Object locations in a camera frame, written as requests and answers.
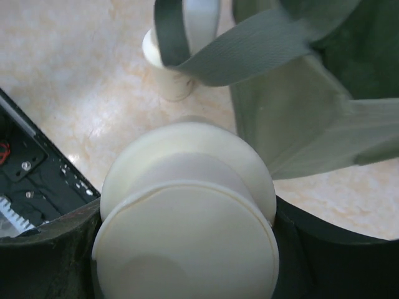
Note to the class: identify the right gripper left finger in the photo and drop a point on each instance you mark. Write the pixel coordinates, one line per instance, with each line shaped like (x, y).
(52, 260)

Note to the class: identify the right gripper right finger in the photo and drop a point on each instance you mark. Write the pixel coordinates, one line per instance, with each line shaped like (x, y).
(321, 260)

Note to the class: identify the cream bottle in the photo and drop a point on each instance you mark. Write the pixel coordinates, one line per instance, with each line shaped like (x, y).
(173, 81)
(187, 211)

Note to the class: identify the green canvas bag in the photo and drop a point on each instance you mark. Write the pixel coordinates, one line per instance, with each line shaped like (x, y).
(314, 84)

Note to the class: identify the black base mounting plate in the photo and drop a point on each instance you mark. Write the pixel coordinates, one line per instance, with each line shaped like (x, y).
(38, 180)

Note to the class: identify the white slotted cable duct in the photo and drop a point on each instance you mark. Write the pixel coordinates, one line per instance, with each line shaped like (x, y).
(12, 224)

